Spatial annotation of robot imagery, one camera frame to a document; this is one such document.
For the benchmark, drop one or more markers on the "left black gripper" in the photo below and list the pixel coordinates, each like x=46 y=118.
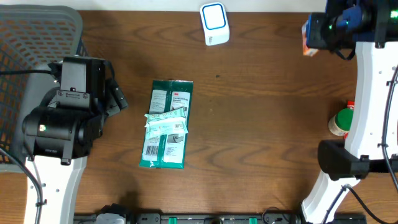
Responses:
x=114 y=96

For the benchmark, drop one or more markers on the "pale green wipes pack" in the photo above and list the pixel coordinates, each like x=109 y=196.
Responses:
x=171 y=122

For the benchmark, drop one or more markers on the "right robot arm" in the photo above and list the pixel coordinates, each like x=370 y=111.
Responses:
x=369 y=30

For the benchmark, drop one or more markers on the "red instant coffee stick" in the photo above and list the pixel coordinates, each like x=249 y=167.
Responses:
x=350 y=105

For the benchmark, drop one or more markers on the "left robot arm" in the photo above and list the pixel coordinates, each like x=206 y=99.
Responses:
x=57 y=153

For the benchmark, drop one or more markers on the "orange snack packet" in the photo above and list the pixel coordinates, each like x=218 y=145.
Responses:
x=307 y=51

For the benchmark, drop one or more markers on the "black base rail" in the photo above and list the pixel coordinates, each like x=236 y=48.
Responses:
x=155 y=218

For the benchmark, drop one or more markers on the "white barcode scanner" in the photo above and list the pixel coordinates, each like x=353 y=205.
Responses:
x=215 y=23

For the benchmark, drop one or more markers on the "green 3M gloves package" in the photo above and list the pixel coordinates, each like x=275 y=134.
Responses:
x=167 y=151

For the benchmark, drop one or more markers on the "grey plastic mesh basket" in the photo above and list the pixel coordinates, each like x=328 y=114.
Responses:
x=31 y=37

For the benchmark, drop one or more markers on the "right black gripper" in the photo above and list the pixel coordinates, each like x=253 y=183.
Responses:
x=319 y=40

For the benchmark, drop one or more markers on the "green lid jar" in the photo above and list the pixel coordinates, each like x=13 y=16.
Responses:
x=340 y=123

